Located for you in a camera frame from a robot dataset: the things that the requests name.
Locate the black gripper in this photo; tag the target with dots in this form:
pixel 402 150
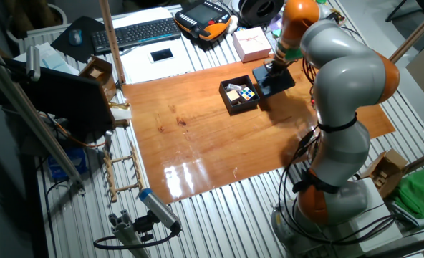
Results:
pixel 276 67

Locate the black gift box lid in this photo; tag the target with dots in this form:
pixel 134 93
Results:
pixel 274 86

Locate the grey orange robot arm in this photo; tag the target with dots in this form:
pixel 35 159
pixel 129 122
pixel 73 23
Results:
pixel 348 79

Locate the pink gift box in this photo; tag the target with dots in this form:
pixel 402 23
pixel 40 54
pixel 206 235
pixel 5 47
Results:
pixel 251 43

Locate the black gift box base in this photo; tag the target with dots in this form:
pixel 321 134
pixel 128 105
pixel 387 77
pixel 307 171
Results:
pixel 239 107

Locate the green button box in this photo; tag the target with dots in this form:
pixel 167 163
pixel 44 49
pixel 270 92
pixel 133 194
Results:
pixel 321 1

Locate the open cardboard box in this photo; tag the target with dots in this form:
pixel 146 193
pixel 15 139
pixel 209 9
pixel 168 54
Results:
pixel 97 71
pixel 384 172

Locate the white box gold ribbon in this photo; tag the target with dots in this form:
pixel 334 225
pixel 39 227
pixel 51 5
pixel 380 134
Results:
pixel 120 114

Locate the white base box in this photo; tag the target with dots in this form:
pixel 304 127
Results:
pixel 376 222

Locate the colourful puzzle cube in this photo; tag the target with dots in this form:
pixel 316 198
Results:
pixel 247 93

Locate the purple plastic bag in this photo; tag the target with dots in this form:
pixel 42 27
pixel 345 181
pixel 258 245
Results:
pixel 275 23

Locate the black filament spool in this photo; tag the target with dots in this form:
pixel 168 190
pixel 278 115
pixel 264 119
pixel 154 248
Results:
pixel 255 14

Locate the golden glass ornament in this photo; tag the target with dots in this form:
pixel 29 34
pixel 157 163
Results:
pixel 335 17

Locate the black orange teach pendant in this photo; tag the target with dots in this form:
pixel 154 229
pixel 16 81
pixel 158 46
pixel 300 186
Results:
pixel 201 16

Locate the white paper sheet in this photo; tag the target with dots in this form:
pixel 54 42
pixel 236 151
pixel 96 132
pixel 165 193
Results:
pixel 176 70

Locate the wooden board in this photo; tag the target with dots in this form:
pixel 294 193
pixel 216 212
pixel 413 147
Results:
pixel 197 143

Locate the white smartphone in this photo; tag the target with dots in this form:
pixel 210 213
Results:
pixel 161 54

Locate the black keyboard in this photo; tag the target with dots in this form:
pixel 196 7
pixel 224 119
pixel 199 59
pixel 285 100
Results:
pixel 137 34

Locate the silver metal cylinder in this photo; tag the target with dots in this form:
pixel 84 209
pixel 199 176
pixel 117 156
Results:
pixel 108 140

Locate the green cloth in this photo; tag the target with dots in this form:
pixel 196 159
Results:
pixel 419 193

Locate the wooden rack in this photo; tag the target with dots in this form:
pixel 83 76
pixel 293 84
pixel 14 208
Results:
pixel 109 172

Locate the blue computer mouse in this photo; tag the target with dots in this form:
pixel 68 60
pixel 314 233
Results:
pixel 75 37

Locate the black monitor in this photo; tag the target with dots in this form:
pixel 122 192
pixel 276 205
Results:
pixel 65 100

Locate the black mouse pad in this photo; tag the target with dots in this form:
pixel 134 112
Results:
pixel 61 41

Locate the aluminium profile piece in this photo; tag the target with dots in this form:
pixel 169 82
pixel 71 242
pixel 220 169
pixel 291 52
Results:
pixel 126 233

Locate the white round bin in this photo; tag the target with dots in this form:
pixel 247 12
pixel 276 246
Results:
pixel 62 13

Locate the light blue papers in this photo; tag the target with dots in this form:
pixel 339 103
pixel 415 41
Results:
pixel 51 59

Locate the blue packet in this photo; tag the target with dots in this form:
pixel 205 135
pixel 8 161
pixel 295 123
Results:
pixel 68 165

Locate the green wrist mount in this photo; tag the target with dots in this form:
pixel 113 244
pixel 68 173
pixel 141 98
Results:
pixel 292 53

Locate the silver camera blue cap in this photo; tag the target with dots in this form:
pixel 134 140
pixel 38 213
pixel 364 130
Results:
pixel 158 209

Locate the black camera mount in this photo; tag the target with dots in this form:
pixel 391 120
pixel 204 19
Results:
pixel 144 225

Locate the aluminium frame beam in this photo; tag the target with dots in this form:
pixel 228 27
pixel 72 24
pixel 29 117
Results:
pixel 29 118

